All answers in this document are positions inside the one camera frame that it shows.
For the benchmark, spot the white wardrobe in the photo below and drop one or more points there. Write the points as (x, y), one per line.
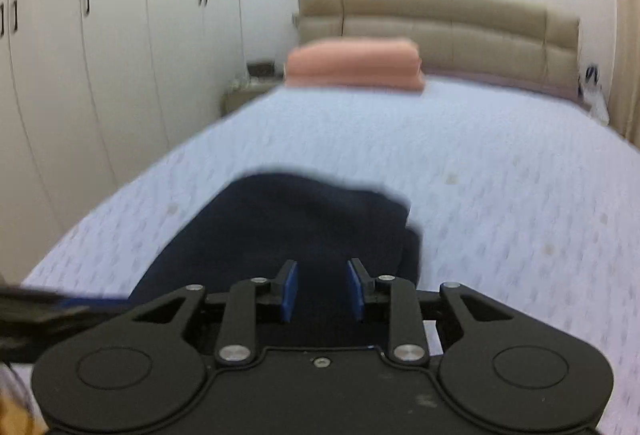
(125, 65)

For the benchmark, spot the beige curtain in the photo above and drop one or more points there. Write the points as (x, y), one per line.
(627, 40)

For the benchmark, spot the beige nightstand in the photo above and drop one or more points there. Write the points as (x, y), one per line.
(245, 100)

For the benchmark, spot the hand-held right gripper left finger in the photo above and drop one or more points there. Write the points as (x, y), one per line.
(289, 296)

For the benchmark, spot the beige leather headboard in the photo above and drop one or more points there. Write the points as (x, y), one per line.
(450, 30)

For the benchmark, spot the black hoodie with white stripes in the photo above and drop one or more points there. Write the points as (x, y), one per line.
(300, 225)

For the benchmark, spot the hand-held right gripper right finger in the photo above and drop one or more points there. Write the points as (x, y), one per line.
(356, 296)

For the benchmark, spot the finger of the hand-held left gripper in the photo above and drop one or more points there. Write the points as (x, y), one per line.
(55, 297)

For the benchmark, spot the folded pink blanket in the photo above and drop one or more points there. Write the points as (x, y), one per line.
(355, 65)

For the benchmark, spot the bed with lilac patterned bedspread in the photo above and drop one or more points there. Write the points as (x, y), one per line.
(500, 215)

